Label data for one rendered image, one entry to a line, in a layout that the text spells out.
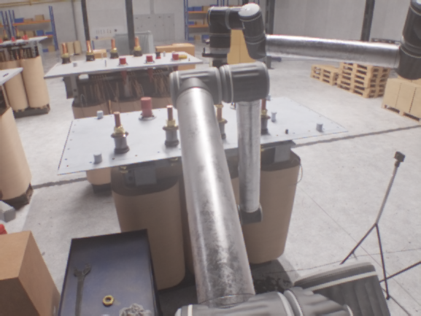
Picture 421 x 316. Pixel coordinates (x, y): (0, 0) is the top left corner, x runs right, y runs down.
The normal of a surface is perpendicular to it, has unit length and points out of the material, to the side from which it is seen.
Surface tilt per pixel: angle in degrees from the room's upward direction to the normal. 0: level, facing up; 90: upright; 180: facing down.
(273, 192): 90
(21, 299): 90
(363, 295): 30
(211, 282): 37
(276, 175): 90
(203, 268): 47
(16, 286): 90
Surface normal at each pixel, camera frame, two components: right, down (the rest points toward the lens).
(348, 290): -0.21, -0.49
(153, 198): 0.32, 0.44
